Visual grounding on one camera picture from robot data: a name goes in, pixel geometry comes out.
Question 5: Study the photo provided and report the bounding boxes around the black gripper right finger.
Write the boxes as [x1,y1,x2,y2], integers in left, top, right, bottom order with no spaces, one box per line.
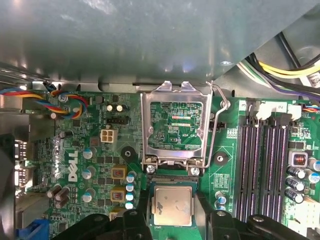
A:
[197,191,309,240]

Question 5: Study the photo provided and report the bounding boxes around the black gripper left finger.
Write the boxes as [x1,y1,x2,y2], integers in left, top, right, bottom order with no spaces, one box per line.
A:
[51,189,154,240]

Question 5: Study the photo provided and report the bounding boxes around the silver CPU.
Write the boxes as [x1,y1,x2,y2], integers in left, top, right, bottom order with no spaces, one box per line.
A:
[149,181,200,228]

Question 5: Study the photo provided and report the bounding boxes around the wire locking lever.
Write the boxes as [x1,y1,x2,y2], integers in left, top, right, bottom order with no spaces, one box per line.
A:
[204,79,232,169]

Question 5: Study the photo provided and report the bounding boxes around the CPU socket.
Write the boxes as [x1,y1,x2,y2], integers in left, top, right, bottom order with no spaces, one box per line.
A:
[146,172,201,193]

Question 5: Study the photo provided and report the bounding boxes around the black RAM slot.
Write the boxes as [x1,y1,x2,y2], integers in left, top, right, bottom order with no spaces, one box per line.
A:
[236,99,251,223]
[247,99,263,222]
[273,109,291,223]
[261,109,276,221]

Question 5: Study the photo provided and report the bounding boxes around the white four-pin socket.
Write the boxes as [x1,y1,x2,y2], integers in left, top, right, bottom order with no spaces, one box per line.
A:
[99,128,119,144]

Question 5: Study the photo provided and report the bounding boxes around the blue VGA port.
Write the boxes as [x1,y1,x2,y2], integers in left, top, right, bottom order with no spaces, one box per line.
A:
[17,218,52,240]

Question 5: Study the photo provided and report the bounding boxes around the metal socket cover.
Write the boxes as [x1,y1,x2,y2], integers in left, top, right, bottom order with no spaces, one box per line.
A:
[139,80,214,167]

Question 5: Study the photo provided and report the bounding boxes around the green motherboard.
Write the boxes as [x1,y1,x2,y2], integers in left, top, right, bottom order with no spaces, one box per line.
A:
[14,89,320,240]

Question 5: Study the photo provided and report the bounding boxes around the multicoloured main power bundle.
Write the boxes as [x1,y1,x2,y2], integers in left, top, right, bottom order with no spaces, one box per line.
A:
[236,56,320,102]

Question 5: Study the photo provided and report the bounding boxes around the grey power supply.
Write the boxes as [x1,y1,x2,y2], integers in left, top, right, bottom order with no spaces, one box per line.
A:
[0,0,320,87]

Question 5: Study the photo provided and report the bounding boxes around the yellow black power wires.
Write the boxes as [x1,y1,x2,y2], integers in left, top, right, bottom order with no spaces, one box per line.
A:
[244,33,320,81]

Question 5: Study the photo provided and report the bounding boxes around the coloured fan wire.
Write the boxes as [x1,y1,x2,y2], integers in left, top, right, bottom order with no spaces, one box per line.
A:
[0,87,90,119]

